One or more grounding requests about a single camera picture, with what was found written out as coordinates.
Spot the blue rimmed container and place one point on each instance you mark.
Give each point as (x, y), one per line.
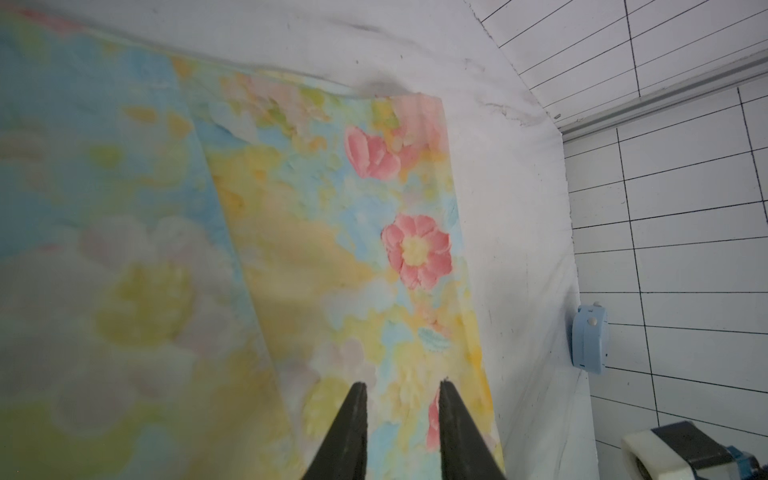
(589, 338)

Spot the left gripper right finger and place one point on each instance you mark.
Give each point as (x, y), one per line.
(464, 453)

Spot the pastel floral skirt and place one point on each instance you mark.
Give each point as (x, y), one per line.
(199, 261)

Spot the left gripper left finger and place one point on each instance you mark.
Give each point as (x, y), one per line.
(343, 451)

